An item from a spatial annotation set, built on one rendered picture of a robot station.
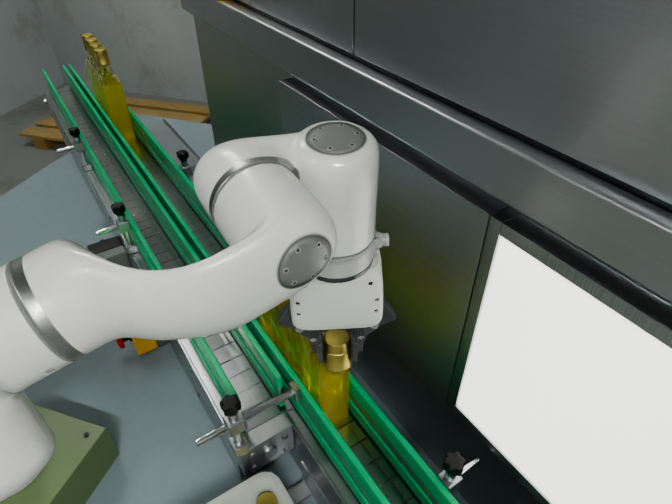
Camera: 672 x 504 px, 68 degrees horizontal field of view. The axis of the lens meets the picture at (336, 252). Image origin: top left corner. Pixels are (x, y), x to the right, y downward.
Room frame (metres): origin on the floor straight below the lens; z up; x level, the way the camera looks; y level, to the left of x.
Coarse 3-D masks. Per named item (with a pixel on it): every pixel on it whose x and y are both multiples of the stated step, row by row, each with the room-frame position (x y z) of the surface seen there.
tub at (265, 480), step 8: (264, 472) 0.40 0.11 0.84; (248, 480) 0.39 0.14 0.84; (256, 480) 0.39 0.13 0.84; (264, 480) 0.39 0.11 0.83; (272, 480) 0.39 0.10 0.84; (280, 480) 0.39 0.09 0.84; (232, 488) 0.38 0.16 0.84; (240, 488) 0.38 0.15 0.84; (248, 488) 0.38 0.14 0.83; (256, 488) 0.39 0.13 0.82; (264, 488) 0.39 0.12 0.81; (272, 488) 0.39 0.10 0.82; (280, 488) 0.38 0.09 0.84; (224, 496) 0.37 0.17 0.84; (232, 496) 0.37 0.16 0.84; (240, 496) 0.37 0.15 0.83; (248, 496) 0.38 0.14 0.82; (256, 496) 0.38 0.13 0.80; (280, 496) 0.37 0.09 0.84; (288, 496) 0.37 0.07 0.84
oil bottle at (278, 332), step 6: (276, 306) 0.56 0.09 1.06; (282, 306) 0.55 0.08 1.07; (270, 312) 0.58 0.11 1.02; (276, 312) 0.56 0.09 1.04; (270, 318) 0.59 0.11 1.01; (276, 318) 0.57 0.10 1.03; (270, 324) 0.59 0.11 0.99; (276, 324) 0.57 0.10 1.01; (276, 330) 0.57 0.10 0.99; (282, 330) 0.55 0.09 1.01; (276, 336) 0.57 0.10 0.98; (282, 336) 0.55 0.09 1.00; (276, 342) 0.57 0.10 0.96; (282, 342) 0.55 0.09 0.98; (282, 348) 0.56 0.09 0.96; (282, 354) 0.56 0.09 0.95
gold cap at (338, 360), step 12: (324, 336) 0.41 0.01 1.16; (336, 336) 0.41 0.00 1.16; (348, 336) 0.41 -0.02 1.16; (324, 348) 0.40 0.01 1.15; (336, 348) 0.39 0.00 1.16; (348, 348) 0.40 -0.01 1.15; (324, 360) 0.39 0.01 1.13; (336, 360) 0.39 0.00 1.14; (348, 360) 0.39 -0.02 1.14; (336, 372) 0.38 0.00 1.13
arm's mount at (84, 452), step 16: (48, 416) 0.51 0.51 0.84; (64, 416) 0.51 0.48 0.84; (64, 432) 0.48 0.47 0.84; (80, 432) 0.48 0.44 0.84; (96, 432) 0.48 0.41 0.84; (64, 448) 0.45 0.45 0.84; (80, 448) 0.45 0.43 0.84; (96, 448) 0.46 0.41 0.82; (112, 448) 0.48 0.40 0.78; (48, 464) 0.42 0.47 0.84; (64, 464) 0.42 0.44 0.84; (80, 464) 0.42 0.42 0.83; (96, 464) 0.44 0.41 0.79; (48, 480) 0.39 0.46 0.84; (64, 480) 0.39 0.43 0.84; (80, 480) 0.41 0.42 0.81; (96, 480) 0.43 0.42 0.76; (16, 496) 0.37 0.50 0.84; (32, 496) 0.37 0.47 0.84; (48, 496) 0.37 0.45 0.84; (64, 496) 0.38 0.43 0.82; (80, 496) 0.40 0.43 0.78
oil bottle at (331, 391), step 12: (312, 360) 0.46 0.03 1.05; (312, 372) 0.47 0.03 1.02; (324, 372) 0.45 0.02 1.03; (348, 372) 0.48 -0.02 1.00; (312, 384) 0.47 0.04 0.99; (324, 384) 0.45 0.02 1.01; (336, 384) 0.46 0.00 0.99; (348, 384) 0.48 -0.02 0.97; (324, 396) 0.45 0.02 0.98; (336, 396) 0.46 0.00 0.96; (348, 396) 0.48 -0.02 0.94; (324, 408) 0.45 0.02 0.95; (336, 408) 0.46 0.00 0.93; (336, 420) 0.46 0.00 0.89
